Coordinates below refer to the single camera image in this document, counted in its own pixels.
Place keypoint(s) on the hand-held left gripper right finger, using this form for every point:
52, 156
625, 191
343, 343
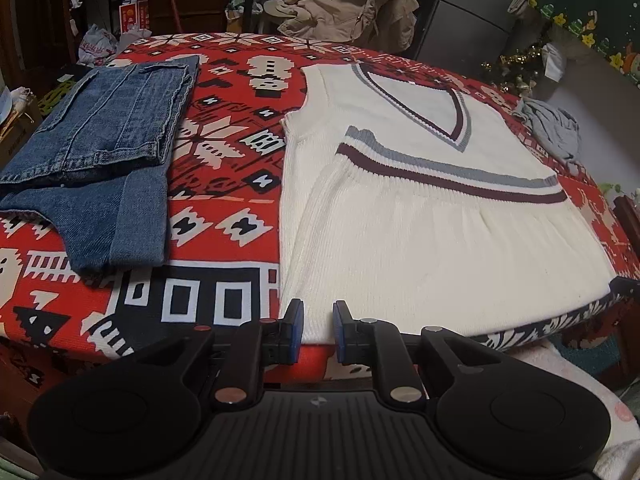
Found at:
341, 335

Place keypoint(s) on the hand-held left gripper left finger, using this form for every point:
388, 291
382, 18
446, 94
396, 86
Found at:
298, 332

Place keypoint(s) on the white knit vest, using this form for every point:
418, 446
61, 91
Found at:
425, 220

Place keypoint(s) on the red patterned blanket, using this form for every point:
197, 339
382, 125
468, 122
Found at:
225, 240

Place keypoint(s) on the blue jeans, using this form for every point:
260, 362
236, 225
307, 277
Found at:
100, 135

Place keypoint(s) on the grey sweater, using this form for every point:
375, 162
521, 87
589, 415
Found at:
555, 127

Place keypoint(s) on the small green plant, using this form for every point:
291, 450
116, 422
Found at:
611, 190

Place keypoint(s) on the wooden nightstand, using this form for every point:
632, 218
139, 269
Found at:
627, 220

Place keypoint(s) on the small Christmas tree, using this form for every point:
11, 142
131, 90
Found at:
515, 70

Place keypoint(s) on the beige jacket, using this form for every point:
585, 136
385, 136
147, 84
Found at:
345, 5

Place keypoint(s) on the grey refrigerator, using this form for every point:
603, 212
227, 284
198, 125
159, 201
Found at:
465, 25

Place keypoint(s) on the wooden drawer cabinet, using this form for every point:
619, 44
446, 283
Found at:
200, 10

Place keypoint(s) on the white hanging cloth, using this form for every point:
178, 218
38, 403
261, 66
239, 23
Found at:
554, 62

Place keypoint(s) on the white printed plastic bag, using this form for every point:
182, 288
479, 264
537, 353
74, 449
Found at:
97, 47

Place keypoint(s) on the red paper box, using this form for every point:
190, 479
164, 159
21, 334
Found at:
134, 16

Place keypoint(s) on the green Christmas wall banner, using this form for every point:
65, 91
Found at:
590, 5

